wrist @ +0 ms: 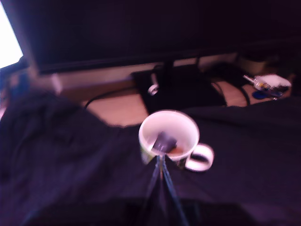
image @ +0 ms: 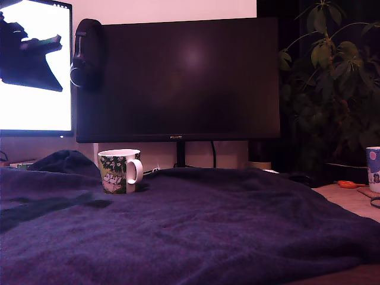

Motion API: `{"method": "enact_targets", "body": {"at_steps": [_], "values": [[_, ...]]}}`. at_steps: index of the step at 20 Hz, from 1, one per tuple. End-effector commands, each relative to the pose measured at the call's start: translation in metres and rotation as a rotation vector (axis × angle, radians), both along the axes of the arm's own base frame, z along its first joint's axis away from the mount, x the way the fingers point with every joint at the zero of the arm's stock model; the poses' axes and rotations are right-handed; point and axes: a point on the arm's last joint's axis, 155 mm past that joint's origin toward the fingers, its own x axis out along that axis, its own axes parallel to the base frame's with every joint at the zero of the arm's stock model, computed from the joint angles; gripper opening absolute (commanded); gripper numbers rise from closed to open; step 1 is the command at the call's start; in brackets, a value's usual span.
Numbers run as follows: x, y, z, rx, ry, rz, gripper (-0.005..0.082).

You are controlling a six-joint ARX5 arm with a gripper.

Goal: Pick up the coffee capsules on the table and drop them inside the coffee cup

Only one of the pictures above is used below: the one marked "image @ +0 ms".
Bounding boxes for lit white monitor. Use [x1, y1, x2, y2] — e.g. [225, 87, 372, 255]
[0, 0, 74, 138]

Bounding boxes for black headphones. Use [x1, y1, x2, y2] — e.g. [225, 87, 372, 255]
[69, 18, 106, 91]

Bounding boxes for green printed box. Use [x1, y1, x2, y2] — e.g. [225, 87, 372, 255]
[8, 160, 38, 170]

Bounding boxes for white mug with green print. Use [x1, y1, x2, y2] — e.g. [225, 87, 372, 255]
[97, 148, 144, 195]

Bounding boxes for large dark monitor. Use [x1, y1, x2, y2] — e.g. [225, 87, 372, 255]
[75, 17, 281, 144]

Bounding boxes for dark blue cloth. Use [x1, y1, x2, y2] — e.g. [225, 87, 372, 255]
[0, 149, 380, 285]

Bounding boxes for cream round pot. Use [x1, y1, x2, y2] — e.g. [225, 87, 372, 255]
[248, 160, 272, 170]

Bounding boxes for black computer mouse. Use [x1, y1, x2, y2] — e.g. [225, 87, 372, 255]
[286, 171, 317, 188]

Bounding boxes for green houseplant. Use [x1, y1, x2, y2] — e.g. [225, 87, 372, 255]
[278, 0, 380, 167]

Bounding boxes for black plant pot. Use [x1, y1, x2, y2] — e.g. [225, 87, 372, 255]
[325, 161, 369, 185]

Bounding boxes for orange scissors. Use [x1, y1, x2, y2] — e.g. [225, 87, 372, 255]
[334, 180, 366, 189]

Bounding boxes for brown cork coaster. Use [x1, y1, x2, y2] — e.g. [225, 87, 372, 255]
[356, 186, 380, 199]

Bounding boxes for white mug with blue print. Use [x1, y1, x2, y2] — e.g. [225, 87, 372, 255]
[365, 146, 380, 194]

